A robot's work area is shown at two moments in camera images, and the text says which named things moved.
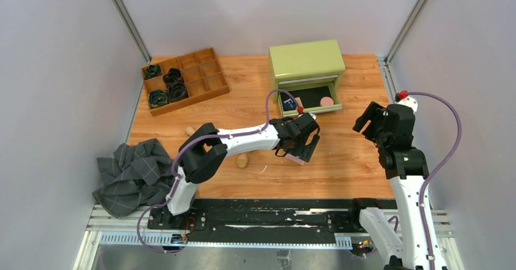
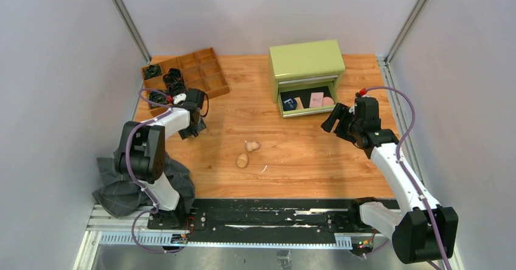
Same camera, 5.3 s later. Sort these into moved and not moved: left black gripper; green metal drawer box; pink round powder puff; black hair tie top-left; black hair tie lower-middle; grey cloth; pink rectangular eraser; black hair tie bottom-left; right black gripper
Moved: left black gripper; pink rectangular eraser; right black gripper
Not moved: grey cloth; black hair tie lower-middle; pink round powder puff; black hair tie bottom-left; black hair tie top-left; green metal drawer box
